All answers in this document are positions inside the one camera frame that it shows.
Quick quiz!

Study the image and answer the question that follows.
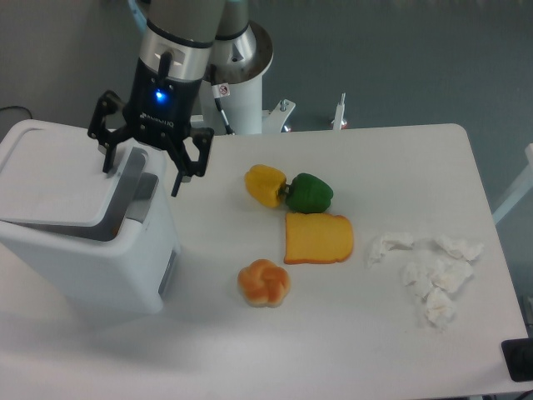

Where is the black device at table edge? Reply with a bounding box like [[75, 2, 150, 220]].
[[501, 338, 532, 383]]

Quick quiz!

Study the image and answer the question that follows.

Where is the green bell pepper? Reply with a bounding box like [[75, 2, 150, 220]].
[[285, 172, 334, 213]]

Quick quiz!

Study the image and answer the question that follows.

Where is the white frame leg right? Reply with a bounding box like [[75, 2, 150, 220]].
[[492, 143, 532, 225]]

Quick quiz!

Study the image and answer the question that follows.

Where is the white trash can lid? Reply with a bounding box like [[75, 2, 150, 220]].
[[1, 120, 147, 242]]

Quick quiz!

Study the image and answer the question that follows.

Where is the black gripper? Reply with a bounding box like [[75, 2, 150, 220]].
[[87, 60, 214, 197]]

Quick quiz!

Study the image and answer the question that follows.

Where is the toast bread slice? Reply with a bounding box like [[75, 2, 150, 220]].
[[284, 212, 354, 264]]

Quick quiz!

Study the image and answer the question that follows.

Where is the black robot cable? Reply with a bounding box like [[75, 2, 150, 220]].
[[210, 64, 237, 136]]

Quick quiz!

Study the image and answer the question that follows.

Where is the crumpled white tissue middle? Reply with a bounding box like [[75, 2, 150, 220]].
[[401, 259, 474, 299]]

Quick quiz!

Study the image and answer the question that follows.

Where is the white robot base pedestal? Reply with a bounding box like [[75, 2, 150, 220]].
[[199, 21, 273, 135]]

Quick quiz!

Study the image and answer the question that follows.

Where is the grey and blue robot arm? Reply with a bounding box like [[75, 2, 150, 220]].
[[87, 1, 248, 195]]

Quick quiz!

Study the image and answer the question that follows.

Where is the white clamp with red knob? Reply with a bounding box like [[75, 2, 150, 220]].
[[331, 93, 347, 130]]

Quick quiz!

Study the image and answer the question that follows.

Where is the crumpled white tissue bottom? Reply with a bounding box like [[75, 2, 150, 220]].
[[424, 287, 456, 330]]

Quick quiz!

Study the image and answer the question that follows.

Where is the yellow bell pepper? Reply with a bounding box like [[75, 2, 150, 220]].
[[244, 164, 286, 208]]

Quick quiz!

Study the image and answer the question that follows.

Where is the crumpled white tissue top right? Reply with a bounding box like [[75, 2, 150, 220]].
[[434, 235, 485, 262]]

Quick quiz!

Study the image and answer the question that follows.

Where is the crumpled white tissue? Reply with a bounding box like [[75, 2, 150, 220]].
[[434, 235, 485, 262], [424, 287, 456, 330], [366, 232, 414, 268], [401, 259, 474, 299]]

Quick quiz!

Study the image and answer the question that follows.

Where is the round knotted bread roll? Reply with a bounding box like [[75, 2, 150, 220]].
[[237, 259, 291, 308]]

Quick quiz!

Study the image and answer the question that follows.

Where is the crumpled white tissue left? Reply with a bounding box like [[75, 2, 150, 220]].
[[366, 232, 414, 268]]

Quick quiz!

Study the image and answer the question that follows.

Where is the white trash can body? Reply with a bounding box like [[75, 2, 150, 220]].
[[1, 145, 180, 313]]

